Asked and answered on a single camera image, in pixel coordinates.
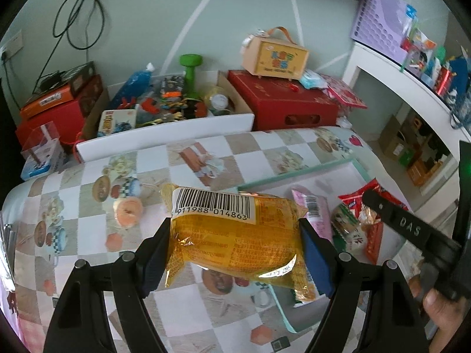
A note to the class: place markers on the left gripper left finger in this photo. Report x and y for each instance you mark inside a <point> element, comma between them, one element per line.
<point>80,322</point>

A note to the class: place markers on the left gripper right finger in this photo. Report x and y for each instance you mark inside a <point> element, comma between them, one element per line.
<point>392,322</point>

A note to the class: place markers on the red peanut snack bag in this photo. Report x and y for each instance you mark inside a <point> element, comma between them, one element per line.
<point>369,220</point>

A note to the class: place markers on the green cow biscuit packet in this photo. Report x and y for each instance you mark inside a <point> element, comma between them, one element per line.
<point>349,229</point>

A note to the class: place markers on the pink snack packet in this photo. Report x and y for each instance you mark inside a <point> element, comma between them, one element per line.
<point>317,211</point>

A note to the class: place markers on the yellow cake packet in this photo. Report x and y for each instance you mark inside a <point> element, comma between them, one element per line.
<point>252,237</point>

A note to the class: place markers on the beige swiss roll packet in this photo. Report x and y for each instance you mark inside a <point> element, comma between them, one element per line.
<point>302,299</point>

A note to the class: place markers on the person right hand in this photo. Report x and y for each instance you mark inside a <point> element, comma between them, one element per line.
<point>452,319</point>

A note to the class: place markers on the white shelf unit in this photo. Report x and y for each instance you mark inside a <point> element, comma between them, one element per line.
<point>412,91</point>

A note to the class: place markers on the teal rimmed white tray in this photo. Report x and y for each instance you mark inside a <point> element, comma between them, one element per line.
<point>317,190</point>

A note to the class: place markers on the smartphone on stand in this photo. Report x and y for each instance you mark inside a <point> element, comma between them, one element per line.
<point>8,247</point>

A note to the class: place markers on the clear plastic box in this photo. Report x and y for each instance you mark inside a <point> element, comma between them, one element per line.
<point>43,152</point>

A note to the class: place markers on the red patterned pouch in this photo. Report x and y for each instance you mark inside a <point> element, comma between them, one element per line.
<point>341,92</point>

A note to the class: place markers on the card game box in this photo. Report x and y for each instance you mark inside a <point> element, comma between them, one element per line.
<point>115,121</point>

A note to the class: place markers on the red box stack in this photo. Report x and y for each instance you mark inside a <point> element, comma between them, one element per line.
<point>69,118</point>

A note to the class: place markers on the wet wipes pack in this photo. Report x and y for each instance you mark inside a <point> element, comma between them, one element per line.
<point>312,80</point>

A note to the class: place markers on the orange flat box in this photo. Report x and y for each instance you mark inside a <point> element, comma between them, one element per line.
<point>71,84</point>

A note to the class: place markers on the large red gift box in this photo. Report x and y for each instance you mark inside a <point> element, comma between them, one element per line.
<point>282,104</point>

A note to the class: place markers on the toy pile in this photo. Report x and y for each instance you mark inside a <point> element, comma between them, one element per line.
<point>167,103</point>

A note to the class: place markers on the cardboard toy box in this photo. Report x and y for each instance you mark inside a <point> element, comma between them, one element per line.
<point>231,97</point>

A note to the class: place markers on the purple perforated basket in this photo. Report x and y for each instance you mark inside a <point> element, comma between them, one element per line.
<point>383,25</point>

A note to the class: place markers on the blue water bottle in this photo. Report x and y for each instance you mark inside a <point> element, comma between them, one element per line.
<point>134,87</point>

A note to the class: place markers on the clear bottle white cap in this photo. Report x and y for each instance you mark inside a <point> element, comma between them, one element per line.
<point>215,98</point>

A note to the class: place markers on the green dumbbell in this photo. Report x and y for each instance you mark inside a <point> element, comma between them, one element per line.
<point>190,62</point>

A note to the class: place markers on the yellow wooden handle box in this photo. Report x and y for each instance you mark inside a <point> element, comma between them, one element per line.
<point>273,53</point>

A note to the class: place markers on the wall power socket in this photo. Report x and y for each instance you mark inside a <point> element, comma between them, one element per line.
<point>12,46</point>

